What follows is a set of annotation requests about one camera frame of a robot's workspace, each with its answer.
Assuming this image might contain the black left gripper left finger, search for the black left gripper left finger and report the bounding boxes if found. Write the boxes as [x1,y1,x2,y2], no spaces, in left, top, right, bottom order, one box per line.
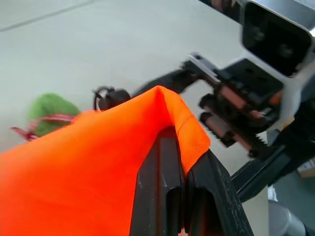
[129,126,186,236]

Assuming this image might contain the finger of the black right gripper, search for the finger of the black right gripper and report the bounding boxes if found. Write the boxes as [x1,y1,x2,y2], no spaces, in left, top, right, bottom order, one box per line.
[232,147,296,203]
[131,68,201,98]

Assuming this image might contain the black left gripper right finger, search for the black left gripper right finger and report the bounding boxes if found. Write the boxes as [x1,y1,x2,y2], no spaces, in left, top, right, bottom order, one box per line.
[184,149,254,236]

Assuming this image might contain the orange fabric pouch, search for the orange fabric pouch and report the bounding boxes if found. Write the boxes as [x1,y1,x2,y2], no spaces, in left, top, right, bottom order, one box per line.
[0,85,212,236]

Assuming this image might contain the green fabric pouch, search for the green fabric pouch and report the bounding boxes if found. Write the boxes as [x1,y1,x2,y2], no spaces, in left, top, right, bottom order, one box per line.
[26,92,81,137]

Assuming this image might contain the brown cardboard box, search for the brown cardboard box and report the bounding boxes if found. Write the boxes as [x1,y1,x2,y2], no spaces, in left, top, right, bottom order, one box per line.
[297,159,315,178]

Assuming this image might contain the grey rounded object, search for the grey rounded object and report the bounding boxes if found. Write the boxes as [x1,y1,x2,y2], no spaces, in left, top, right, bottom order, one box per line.
[267,198,307,236]

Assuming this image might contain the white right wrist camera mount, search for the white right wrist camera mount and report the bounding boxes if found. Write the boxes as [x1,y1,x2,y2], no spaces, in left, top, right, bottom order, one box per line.
[240,0,315,135]

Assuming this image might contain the black cord lock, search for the black cord lock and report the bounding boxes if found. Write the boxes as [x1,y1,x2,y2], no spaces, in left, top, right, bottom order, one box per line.
[92,85,131,112]

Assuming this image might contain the red white drawstring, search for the red white drawstring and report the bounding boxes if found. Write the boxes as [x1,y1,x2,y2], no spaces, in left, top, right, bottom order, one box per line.
[10,114,76,142]

